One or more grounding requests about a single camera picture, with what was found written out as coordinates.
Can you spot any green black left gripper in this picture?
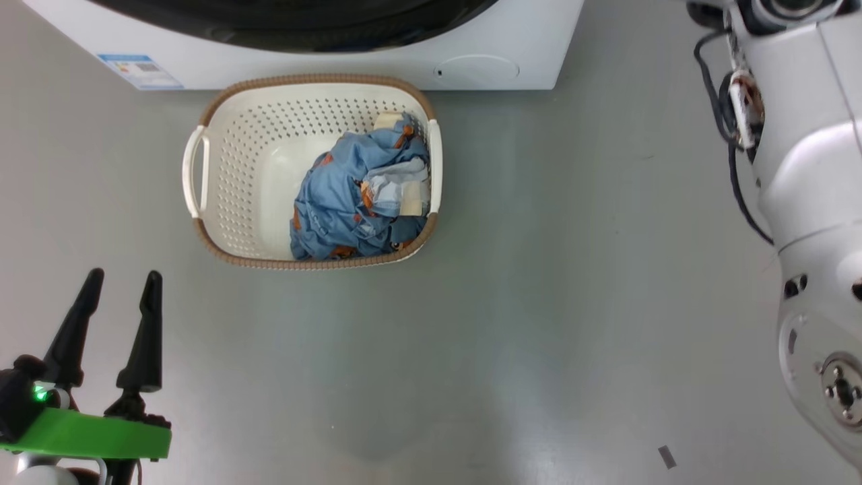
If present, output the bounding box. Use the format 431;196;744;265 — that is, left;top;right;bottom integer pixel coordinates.
0;268;173;463

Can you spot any blue orange printed pyjama garment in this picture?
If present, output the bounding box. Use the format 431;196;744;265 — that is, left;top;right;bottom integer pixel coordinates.
290;113;432;261

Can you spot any dark round washing machine door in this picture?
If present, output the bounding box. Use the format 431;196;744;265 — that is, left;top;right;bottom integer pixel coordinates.
88;0;500;54

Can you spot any white perforated laundry basket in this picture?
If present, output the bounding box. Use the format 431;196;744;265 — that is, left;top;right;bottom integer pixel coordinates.
181;73;443;271

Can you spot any white washing machine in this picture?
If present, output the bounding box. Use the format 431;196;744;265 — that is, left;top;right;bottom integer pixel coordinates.
24;0;585;92

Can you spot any blue energy label sticker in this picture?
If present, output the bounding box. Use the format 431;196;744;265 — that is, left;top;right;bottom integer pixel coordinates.
97;54;185;91

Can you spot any round drain filter cover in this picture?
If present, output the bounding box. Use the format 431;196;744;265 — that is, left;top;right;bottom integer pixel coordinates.
434;54;521;86

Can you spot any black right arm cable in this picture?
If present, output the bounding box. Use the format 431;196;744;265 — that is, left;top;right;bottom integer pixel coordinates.
694;30;775;247

